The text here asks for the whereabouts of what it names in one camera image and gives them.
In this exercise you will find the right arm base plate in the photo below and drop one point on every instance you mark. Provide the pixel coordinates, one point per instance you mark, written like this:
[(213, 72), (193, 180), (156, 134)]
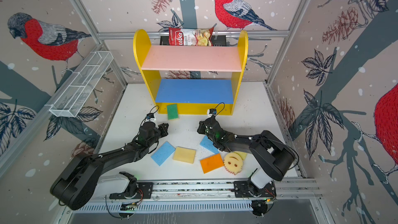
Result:
[(246, 189)]

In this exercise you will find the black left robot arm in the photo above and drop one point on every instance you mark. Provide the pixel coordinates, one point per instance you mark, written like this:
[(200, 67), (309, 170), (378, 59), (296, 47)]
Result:
[(76, 184)]

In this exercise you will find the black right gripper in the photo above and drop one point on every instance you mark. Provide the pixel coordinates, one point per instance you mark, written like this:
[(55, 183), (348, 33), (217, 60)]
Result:
[(202, 126)]

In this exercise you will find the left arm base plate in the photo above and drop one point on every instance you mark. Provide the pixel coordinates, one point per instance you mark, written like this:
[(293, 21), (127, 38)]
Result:
[(138, 190)]

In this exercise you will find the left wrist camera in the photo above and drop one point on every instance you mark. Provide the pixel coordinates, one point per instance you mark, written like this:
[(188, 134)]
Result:
[(150, 117)]

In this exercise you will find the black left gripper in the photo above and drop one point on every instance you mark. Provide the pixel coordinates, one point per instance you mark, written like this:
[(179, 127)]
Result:
[(165, 130)]

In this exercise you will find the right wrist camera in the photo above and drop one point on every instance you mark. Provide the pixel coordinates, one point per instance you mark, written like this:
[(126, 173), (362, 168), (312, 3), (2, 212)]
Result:
[(212, 112)]

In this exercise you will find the yellow sponge right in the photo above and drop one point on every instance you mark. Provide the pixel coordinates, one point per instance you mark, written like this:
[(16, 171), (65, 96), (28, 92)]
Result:
[(243, 155)]

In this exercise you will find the yellow shelf with coloured boards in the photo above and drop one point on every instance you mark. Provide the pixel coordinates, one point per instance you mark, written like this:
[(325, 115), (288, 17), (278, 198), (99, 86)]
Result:
[(191, 96)]

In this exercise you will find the light green sponge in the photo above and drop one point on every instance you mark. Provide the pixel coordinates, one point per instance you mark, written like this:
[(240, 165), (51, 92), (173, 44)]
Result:
[(172, 112)]

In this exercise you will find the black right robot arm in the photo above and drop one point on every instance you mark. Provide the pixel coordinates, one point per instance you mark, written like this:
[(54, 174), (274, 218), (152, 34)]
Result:
[(274, 157)]

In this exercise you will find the yellow smiley face sponge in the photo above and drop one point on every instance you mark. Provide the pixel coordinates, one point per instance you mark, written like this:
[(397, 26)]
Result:
[(233, 163)]

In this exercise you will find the pale yellow sponge centre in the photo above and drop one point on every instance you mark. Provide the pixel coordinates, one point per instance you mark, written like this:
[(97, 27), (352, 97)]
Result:
[(184, 155)]

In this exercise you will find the orange sponge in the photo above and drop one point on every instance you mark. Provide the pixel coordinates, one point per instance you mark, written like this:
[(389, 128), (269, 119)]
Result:
[(211, 163)]

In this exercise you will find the red cassava chips bag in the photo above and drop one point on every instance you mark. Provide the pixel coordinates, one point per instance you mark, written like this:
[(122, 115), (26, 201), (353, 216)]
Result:
[(190, 37)]

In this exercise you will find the white wire mesh basket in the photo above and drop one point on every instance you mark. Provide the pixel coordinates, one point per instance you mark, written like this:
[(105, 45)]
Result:
[(73, 98)]

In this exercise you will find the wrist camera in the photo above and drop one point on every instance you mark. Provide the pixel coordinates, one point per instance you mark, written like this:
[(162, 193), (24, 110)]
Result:
[(150, 117), (212, 112)]

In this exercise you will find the blue sponge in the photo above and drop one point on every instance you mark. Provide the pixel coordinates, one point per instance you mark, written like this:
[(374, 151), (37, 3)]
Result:
[(208, 144), (163, 153)]

